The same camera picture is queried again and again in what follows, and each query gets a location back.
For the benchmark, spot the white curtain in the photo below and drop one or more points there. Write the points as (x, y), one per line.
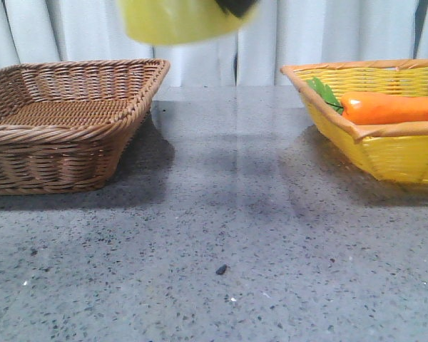
(282, 33)

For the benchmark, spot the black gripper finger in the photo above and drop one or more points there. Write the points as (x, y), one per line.
(237, 8)

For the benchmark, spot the green carrot leaves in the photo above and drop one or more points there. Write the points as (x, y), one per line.
(326, 93)

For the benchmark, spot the yellow woven basket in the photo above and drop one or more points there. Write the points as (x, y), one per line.
(396, 152)

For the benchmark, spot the brown wicker basket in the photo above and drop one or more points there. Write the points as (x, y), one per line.
(65, 125)

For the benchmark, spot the yellow tape roll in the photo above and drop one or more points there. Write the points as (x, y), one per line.
(165, 23)

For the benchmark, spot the small black debris chip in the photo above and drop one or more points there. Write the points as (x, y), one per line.
(222, 269)

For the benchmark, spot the orange toy carrot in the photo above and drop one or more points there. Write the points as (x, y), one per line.
(369, 108)

